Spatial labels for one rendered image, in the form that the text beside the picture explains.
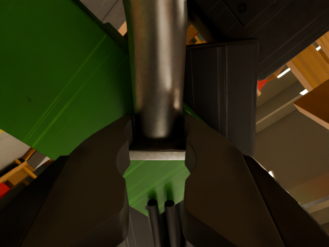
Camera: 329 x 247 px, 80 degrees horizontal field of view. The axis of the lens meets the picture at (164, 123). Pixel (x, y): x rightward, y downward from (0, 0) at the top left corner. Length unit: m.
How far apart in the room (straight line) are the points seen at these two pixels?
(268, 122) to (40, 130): 7.56
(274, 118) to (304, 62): 6.70
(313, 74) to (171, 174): 0.88
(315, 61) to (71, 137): 0.94
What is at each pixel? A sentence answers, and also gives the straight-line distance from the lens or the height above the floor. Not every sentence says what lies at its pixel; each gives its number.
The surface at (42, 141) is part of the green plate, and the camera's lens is 0.19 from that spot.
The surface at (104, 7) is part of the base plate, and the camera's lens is 0.67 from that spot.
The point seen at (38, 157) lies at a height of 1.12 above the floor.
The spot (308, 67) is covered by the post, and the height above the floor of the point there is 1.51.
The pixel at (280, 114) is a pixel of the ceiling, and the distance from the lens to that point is 7.63.
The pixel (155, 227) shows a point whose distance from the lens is 0.22.
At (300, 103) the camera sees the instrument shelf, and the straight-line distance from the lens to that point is 0.74.
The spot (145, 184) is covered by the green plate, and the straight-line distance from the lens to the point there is 0.19.
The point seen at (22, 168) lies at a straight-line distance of 5.95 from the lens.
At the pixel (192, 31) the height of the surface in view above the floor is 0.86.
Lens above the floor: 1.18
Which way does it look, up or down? 8 degrees up
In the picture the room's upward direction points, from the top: 137 degrees clockwise
